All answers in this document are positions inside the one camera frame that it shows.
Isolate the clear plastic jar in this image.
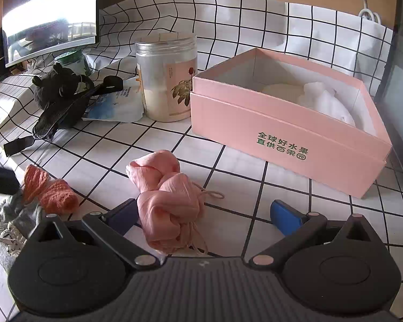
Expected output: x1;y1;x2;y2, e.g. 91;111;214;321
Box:
135;33;198;121

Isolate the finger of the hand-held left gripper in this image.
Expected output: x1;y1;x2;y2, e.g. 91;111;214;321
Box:
0;164;21;195

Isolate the pink cardboard box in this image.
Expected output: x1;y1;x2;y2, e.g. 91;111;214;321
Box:
190;47;393;199

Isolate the checkered tablecloth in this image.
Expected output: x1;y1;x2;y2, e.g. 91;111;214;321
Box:
0;0;403;322

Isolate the blue white packet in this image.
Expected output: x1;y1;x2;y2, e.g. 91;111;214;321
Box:
82;79;145;123

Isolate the orange knitted piece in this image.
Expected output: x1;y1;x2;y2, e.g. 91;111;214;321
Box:
22;164;79;215

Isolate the computer monitor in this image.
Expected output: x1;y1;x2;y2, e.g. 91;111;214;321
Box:
2;0;99;68

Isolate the pink silk scarf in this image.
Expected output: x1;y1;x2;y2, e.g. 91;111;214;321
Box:
126;150;225;255

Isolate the grey patterned cloth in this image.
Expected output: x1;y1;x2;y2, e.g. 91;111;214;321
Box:
0;191;44;274

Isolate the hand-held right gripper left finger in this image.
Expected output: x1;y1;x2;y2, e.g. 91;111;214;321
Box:
30;199;158;270

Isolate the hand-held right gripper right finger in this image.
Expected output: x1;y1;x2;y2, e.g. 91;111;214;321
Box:
249;200;378;270

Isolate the black strap mask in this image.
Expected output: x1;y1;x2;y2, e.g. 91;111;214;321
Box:
3;75;124;157

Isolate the white cloth glove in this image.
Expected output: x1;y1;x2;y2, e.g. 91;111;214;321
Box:
297;81;357;128

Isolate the black plush toy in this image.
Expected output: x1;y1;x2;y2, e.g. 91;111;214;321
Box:
32;62;95;109

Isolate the green lidded jar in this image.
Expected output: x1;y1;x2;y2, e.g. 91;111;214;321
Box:
55;50;92;77

